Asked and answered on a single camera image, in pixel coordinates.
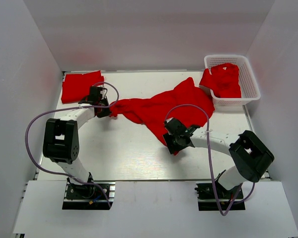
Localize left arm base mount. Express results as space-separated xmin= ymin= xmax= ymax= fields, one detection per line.
xmin=62 ymin=182 xmax=115 ymax=210

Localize folded red t shirt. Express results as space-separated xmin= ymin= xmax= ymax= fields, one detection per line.
xmin=61 ymin=71 xmax=104 ymax=104

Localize red t shirts in basket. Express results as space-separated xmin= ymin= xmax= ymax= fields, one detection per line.
xmin=199 ymin=63 xmax=242 ymax=98

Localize red t shirt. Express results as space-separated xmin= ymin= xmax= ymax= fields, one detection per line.
xmin=110 ymin=77 xmax=215 ymax=146
xmin=61 ymin=71 xmax=104 ymax=104

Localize white plastic basket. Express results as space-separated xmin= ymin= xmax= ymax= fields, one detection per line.
xmin=204 ymin=55 xmax=261 ymax=107

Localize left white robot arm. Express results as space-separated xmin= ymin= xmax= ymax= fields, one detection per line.
xmin=43 ymin=86 xmax=110 ymax=198

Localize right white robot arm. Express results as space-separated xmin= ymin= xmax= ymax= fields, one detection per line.
xmin=163 ymin=118 xmax=275 ymax=198

